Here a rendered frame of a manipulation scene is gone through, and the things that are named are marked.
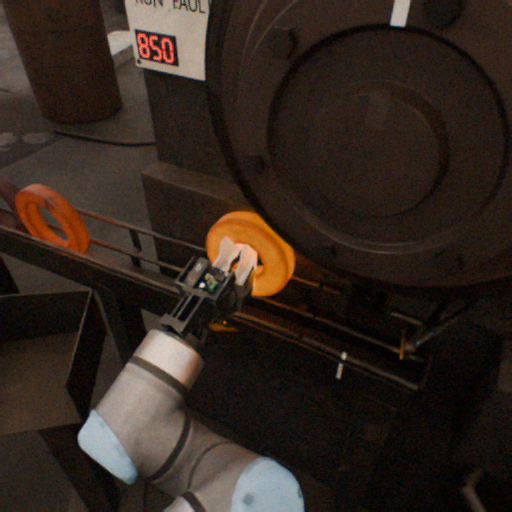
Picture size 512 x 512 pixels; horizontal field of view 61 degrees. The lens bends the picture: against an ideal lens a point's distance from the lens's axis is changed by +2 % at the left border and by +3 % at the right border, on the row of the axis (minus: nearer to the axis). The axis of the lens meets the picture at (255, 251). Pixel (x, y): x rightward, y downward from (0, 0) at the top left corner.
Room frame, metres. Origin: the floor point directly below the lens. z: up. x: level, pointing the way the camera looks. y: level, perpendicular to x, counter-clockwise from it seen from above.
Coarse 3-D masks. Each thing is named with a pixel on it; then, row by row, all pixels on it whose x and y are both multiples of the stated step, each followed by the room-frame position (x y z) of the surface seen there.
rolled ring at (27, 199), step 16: (32, 192) 0.78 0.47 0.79; (48, 192) 0.78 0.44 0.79; (32, 208) 0.82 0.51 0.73; (48, 208) 0.76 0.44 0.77; (64, 208) 0.76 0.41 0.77; (32, 224) 0.81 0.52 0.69; (64, 224) 0.75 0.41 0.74; (80, 224) 0.76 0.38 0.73; (48, 240) 0.80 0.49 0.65; (64, 240) 0.81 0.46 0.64; (80, 240) 0.74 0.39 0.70
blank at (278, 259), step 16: (224, 224) 0.55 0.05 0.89; (240, 224) 0.54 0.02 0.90; (256, 224) 0.53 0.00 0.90; (208, 240) 0.56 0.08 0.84; (240, 240) 0.54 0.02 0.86; (256, 240) 0.52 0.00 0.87; (272, 240) 0.51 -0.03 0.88; (272, 256) 0.51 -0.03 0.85; (288, 256) 0.51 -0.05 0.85; (256, 272) 0.53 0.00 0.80; (272, 272) 0.51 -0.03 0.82; (288, 272) 0.50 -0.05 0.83; (256, 288) 0.52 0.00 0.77; (272, 288) 0.51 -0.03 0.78
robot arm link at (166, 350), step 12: (156, 336) 0.36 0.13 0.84; (168, 336) 0.35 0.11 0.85; (144, 348) 0.34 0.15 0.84; (156, 348) 0.34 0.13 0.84; (168, 348) 0.34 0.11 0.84; (180, 348) 0.34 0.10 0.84; (192, 348) 0.35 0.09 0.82; (156, 360) 0.32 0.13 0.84; (168, 360) 0.33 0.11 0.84; (180, 360) 0.33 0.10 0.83; (192, 360) 0.33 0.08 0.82; (168, 372) 0.31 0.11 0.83; (180, 372) 0.32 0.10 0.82; (192, 372) 0.33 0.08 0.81
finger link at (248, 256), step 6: (246, 246) 0.50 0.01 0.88; (246, 252) 0.50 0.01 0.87; (252, 252) 0.51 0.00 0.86; (240, 258) 0.48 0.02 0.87; (246, 258) 0.50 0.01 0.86; (252, 258) 0.51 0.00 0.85; (240, 264) 0.48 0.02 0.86; (246, 264) 0.50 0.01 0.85; (252, 264) 0.50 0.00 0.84; (234, 270) 0.49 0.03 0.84; (240, 270) 0.48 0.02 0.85; (246, 270) 0.49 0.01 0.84; (240, 276) 0.48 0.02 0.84; (246, 276) 0.48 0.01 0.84; (240, 282) 0.47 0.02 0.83
